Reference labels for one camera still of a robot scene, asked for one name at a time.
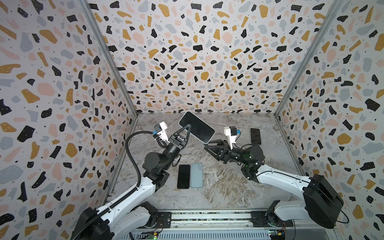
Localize grey phone case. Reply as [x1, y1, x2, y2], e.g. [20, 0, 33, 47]
[190, 163, 204, 189]

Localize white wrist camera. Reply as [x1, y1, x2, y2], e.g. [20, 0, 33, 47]
[224, 126, 241, 150]
[153, 122, 169, 142]

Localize black phone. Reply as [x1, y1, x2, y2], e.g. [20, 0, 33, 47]
[179, 112, 216, 144]
[250, 128, 262, 145]

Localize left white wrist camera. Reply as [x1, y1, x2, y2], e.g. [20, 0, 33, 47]
[153, 122, 169, 142]

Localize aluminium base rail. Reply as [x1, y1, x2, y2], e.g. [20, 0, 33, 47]
[119, 209, 342, 240]

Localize purple phone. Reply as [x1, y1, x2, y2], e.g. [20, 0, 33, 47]
[177, 165, 191, 189]

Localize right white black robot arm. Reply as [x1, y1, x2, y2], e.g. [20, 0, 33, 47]
[204, 140, 344, 229]

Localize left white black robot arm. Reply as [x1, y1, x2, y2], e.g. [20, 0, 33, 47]
[71, 124, 192, 240]

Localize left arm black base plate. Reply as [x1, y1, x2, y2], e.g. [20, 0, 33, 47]
[143, 212, 172, 229]

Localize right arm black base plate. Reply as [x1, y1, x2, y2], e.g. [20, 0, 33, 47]
[250, 211, 294, 228]

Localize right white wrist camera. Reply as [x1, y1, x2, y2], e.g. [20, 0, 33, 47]
[224, 126, 241, 150]

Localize green circuit board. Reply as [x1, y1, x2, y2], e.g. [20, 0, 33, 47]
[140, 232, 159, 240]

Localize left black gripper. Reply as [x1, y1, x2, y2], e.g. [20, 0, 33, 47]
[160, 126, 190, 173]

